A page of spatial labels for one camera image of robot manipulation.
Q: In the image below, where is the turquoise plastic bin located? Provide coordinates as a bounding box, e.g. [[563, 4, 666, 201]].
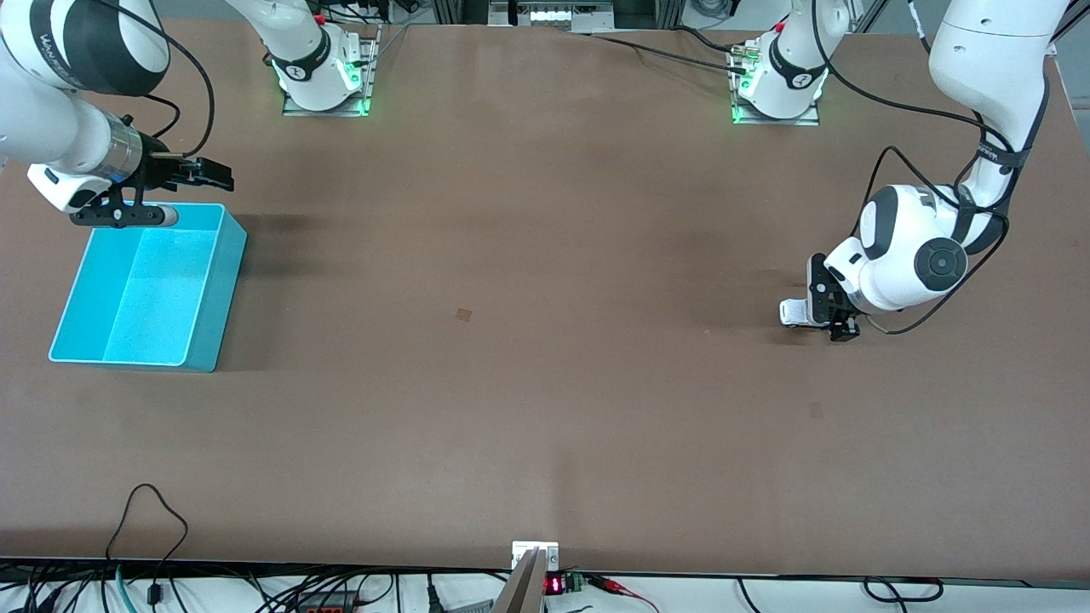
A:
[[49, 203, 248, 373]]

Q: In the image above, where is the silver device with lights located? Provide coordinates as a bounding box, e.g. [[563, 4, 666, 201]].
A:
[[490, 0, 614, 31]]

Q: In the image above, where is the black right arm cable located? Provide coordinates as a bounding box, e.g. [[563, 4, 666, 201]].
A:
[[85, 0, 215, 163]]

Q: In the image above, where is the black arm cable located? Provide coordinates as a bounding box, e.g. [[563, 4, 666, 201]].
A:
[[809, 0, 1057, 335], [85, 0, 215, 163]]

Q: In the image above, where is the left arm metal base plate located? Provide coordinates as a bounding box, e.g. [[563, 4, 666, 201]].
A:
[[728, 38, 821, 127]]

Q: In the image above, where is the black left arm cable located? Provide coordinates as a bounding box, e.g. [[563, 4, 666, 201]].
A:
[[809, 0, 1057, 335]]

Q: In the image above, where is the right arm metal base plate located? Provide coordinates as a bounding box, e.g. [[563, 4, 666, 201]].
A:
[[281, 24, 381, 117]]

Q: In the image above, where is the black cable across table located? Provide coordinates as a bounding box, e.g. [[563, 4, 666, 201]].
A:
[[588, 32, 752, 76], [673, 25, 743, 54]]

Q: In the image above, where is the black floor cable loop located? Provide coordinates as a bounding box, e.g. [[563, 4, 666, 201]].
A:
[[737, 577, 945, 607]]

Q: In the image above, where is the red clip wire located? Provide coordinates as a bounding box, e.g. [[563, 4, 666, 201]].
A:
[[583, 575, 662, 613]]

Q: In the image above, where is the black looped cable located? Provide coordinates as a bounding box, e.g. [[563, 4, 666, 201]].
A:
[[106, 484, 189, 607]]

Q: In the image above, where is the camera mount bracket grey bar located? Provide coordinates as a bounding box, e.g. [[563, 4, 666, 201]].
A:
[[492, 541, 560, 613]]

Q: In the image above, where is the black cable bundle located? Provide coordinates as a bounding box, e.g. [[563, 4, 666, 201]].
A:
[[0, 562, 512, 613]]

